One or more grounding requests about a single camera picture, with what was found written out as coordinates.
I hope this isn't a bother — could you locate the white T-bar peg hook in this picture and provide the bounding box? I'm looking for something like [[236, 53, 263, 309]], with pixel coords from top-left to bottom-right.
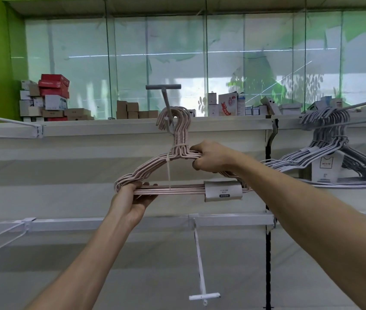
[[188, 218, 221, 307]]

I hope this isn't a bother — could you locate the stack of red white boxes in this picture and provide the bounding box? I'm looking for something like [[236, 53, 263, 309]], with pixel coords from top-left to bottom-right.
[[19, 74, 71, 122]]

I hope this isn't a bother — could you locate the person's left forearm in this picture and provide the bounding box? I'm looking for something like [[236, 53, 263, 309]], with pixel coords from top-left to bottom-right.
[[25, 216, 138, 310]]

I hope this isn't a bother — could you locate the white display rack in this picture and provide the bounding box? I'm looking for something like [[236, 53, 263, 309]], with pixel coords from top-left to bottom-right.
[[0, 93, 366, 310]]

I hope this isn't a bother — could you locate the person's right hand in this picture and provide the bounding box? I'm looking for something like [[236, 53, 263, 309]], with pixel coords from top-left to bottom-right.
[[189, 140, 247, 174]]

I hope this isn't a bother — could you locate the grey T-bar peg hook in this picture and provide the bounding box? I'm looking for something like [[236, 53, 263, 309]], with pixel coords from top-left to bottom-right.
[[146, 84, 182, 134]]

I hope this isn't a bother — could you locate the person's left hand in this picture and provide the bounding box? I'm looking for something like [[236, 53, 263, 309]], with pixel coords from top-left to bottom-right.
[[107, 181, 158, 228]]

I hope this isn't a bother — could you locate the white box with red print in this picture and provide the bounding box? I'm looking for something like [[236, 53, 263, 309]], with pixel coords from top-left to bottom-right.
[[218, 92, 239, 117]]

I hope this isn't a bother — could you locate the grey hanger bundle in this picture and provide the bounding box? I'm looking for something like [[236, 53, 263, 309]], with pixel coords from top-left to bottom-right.
[[262, 108, 366, 189]]

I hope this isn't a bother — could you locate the person's right forearm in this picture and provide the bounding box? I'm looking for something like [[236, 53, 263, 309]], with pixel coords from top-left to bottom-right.
[[231, 151, 366, 310]]

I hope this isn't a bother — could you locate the rose gold metal hanger bundle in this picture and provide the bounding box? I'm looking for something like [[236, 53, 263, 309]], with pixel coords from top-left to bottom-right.
[[114, 106, 253, 203]]

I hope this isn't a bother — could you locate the group of small brown cartons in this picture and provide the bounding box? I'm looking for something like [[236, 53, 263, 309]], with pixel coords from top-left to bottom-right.
[[42, 99, 159, 121]]

